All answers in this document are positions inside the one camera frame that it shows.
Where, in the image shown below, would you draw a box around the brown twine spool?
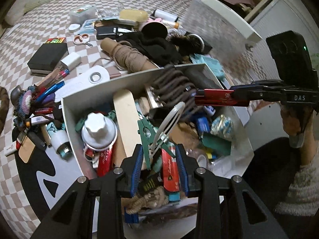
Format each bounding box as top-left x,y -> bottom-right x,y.
100,37 -> 160,73

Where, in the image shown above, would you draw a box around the black square box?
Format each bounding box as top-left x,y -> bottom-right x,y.
27,42 -> 69,75

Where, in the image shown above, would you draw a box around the brown spiral hair tie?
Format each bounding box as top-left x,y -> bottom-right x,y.
152,64 -> 198,110

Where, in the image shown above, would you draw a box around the blue metallic pen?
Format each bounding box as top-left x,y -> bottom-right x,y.
38,81 -> 66,103

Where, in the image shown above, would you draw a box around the black cloth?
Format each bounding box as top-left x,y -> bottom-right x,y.
119,32 -> 183,66

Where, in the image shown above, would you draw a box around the white cylinder tumbler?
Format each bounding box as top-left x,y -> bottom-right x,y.
152,8 -> 179,23

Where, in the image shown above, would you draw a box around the black wallet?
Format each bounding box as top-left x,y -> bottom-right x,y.
96,25 -> 119,40

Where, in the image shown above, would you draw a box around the black jar with white rim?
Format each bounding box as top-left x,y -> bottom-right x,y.
186,32 -> 206,53

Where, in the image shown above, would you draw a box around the teal wipes packet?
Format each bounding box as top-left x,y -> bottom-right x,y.
191,54 -> 225,80

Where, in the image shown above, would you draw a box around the white oval hair clip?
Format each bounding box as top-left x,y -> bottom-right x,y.
149,101 -> 186,160

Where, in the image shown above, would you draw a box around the gold brocade pouch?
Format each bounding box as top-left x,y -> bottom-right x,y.
210,114 -> 235,140

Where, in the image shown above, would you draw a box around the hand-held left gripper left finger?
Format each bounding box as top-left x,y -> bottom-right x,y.
30,144 -> 145,239

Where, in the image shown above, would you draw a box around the white handled scissors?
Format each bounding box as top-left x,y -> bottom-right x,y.
73,33 -> 94,48

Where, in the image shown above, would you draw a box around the clear plastic box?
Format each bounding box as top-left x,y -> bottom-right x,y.
69,5 -> 96,24

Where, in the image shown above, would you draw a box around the white sliding door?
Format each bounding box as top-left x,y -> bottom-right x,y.
249,0 -> 319,63

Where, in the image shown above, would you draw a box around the white usb stick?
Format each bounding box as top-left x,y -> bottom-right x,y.
4,143 -> 22,158

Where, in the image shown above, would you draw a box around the person's right hand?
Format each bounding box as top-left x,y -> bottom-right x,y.
280,102 -> 315,148

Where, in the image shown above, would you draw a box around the yellow sponge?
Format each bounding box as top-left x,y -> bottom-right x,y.
119,9 -> 148,23

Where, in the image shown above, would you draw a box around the green plastic clamp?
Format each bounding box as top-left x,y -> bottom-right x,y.
137,118 -> 170,170

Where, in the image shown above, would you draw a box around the flat wooden stick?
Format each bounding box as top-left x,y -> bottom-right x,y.
113,89 -> 143,158

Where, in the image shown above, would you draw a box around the crinkled clear plastic tray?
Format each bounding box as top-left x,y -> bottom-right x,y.
96,7 -> 120,20

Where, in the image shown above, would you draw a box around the checkered bed sheet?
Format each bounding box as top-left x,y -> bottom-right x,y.
0,0 -> 265,219

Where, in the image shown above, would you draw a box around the white cardboard box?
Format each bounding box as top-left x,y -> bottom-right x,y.
61,63 -> 255,239

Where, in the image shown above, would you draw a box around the tan leather tag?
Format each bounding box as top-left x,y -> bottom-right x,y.
18,137 -> 36,164

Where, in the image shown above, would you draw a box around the black round tin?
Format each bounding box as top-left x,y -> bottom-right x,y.
140,21 -> 168,39

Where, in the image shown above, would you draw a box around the person's right forearm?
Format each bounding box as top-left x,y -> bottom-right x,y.
274,131 -> 319,217

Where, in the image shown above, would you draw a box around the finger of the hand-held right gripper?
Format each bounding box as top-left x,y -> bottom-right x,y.
251,79 -> 299,90
230,85 -> 287,103

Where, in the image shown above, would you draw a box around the crochet yarn piece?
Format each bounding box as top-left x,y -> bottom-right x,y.
14,86 -> 38,128

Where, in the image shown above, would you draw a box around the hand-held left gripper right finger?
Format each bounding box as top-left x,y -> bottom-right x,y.
175,144 -> 289,239

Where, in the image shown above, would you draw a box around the white charger box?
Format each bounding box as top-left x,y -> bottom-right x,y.
60,52 -> 82,71

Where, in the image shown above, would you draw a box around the black fur pompom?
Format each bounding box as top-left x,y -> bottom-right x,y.
166,31 -> 200,56

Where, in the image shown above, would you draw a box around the white and teal lighter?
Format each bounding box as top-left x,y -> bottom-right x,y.
48,123 -> 73,160

